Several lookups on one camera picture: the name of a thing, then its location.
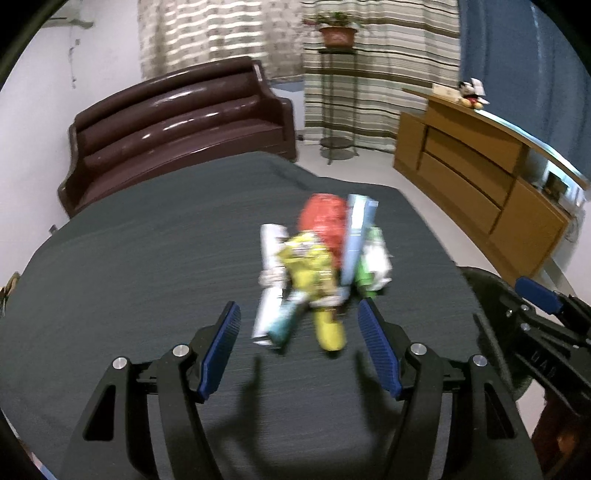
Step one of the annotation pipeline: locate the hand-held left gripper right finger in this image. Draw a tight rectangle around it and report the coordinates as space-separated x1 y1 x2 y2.
358 298 543 480

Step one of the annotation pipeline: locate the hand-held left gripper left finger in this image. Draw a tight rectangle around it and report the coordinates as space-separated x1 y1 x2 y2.
60 301 242 480

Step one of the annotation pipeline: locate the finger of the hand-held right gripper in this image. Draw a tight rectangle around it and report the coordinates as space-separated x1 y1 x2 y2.
516 277 591 324
496 284 591 356

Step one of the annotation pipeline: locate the waste bin with black liner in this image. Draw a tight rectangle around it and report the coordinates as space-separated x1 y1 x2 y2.
459 267 548 400

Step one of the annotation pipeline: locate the yellow-green small packet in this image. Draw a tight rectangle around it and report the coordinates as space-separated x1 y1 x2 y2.
311 305 347 354

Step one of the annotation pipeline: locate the teal small packet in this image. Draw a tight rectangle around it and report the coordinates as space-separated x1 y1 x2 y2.
270 295 305 348

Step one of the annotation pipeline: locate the white and green wrapper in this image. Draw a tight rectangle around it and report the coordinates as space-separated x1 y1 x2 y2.
355 226 393 296

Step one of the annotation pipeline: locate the white and red wrapper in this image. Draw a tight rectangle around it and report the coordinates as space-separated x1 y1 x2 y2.
252 224 289 344

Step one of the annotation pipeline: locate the yellow snack wrapper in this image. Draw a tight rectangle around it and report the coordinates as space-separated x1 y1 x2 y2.
277 233 342 308

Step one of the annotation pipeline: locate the light blue paper carton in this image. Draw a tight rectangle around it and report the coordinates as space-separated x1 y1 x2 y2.
339 194 380 287

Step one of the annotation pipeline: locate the red plastic bag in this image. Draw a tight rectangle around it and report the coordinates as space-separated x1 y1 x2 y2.
298 194 349 273

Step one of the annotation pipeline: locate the person's right forearm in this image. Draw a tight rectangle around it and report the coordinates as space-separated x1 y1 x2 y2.
531 397 591 480

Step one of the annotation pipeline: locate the white router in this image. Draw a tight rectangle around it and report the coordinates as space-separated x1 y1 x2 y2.
566 188 588 214

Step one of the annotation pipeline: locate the wooden cabinet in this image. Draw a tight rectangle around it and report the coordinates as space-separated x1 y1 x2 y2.
392 87 591 287

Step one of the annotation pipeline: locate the mouse plush toy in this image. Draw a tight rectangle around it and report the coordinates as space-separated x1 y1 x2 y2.
457 79 485 110

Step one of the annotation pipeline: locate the black metal plant stand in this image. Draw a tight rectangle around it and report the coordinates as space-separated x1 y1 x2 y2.
318 46 361 164

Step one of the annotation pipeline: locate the brown patterned bag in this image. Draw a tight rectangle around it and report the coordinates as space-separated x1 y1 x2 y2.
0 272 21 317

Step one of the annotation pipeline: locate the blue curtain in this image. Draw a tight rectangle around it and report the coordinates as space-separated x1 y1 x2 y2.
457 0 591 185

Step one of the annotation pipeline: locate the dark brown leather sofa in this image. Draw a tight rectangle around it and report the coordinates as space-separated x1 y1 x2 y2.
57 56 296 217

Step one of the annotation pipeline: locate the striped curtain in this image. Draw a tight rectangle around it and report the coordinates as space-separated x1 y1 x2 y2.
300 0 462 153

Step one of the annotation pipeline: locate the potted plant in red pot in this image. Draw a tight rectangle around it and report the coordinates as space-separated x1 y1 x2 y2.
302 11 363 49

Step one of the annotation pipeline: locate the white air conditioner pipe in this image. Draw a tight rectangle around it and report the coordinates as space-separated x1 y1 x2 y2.
68 28 80 89

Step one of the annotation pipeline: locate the white air conditioner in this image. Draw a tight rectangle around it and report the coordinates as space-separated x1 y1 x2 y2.
47 15 95 31

